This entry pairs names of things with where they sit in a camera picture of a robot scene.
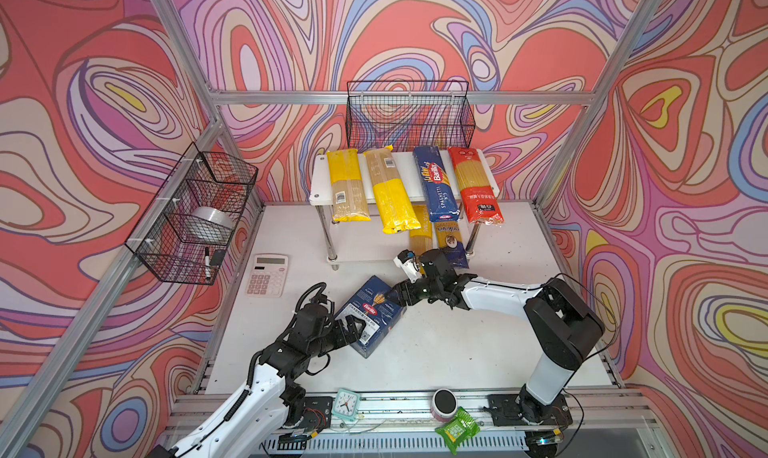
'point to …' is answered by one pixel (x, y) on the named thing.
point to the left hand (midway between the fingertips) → (358, 327)
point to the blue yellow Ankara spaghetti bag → (448, 238)
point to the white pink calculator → (268, 276)
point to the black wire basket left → (188, 228)
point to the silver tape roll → (214, 215)
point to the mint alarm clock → (346, 404)
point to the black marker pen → (207, 264)
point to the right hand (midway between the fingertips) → (395, 297)
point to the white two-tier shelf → (364, 241)
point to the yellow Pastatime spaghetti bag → (421, 238)
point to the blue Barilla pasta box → (379, 315)
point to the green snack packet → (458, 429)
